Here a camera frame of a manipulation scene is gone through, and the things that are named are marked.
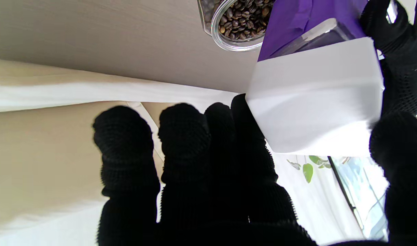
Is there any purple coffee jar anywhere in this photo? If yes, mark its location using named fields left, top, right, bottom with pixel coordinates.
left=257, top=0, right=398, bottom=63

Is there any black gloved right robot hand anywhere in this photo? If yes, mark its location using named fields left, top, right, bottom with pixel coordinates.
left=93, top=94, right=417, bottom=246

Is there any broad leaf potted plant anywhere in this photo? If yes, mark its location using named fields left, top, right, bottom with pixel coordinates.
left=287, top=155, right=332, bottom=183

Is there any glass jar of coffee beans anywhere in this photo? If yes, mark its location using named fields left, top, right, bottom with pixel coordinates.
left=197, top=0, right=275, bottom=52

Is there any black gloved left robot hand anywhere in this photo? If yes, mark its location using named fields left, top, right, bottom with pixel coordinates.
left=360, top=0, right=417, bottom=117

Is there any black framed glass panel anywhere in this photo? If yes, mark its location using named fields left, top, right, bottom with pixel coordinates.
left=328, top=156, right=390, bottom=240

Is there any white square jar cap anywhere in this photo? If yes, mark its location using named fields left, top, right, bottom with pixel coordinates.
left=246, top=37, right=386, bottom=158

